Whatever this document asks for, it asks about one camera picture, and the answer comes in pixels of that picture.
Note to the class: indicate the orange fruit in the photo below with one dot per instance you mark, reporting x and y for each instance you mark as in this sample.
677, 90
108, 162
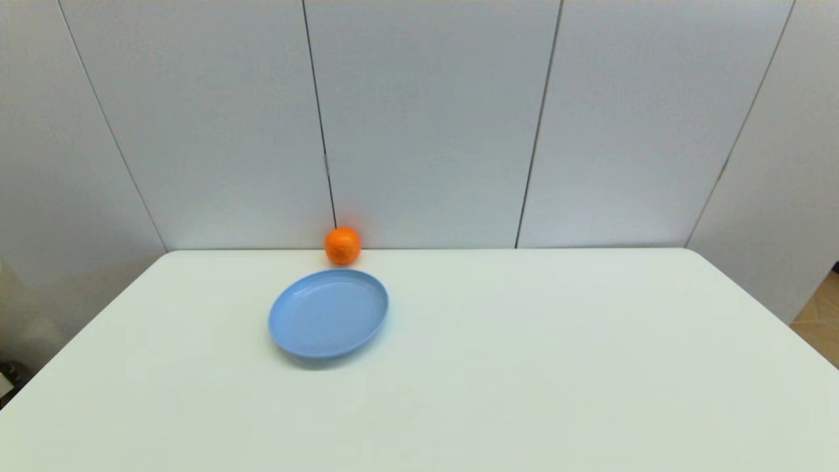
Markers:
343, 246

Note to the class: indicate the blue plastic plate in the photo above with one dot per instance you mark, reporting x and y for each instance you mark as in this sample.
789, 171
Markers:
328, 314

